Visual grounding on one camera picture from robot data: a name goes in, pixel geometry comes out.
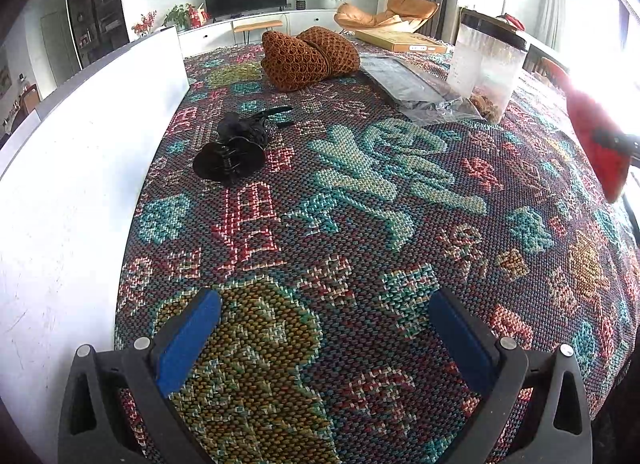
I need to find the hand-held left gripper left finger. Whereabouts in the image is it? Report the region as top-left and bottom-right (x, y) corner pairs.
(57, 287), (223, 464)

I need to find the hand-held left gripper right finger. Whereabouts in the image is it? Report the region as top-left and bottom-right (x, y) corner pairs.
(428, 288), (593, 464)

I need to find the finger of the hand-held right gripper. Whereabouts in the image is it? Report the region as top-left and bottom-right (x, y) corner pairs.
(591, 128), (640, 165)

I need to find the clear jar with black lid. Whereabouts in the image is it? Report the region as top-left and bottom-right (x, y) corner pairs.
(446, 11), (531, 125)

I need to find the patterned woven blanket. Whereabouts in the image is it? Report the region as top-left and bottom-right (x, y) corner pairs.
(114, 39), (640, 464)

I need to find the white board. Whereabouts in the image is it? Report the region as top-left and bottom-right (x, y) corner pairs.
(0, 25), (191, 464)

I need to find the clear bag with black item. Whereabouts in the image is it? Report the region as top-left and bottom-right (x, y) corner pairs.
(359, 54), (483, 126)

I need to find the flat cardboard box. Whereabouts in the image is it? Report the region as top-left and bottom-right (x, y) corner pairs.
(354, 29), (448, 53)

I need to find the tan lounge chair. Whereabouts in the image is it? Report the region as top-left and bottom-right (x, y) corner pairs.
(333, 0), (441, 35)

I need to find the white television cabinet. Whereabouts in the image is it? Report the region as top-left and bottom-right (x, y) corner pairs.
(177, 8), (351, 57)

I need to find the brown knitted bundle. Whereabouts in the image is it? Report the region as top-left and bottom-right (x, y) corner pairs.
(261, 26), (361, 93)

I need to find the red flower bouquet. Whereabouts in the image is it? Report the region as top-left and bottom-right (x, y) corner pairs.
(131, 11), (157, 38)

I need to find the leafy plant with red ornaments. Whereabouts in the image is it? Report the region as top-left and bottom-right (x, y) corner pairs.
(162, 4), (194, 31)

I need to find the wooden stool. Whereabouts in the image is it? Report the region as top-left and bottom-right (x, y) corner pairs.
(232, 19), (284, 46)

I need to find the dark display cabinet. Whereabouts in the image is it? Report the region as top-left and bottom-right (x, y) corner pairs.
(65, 0), (130, 67)

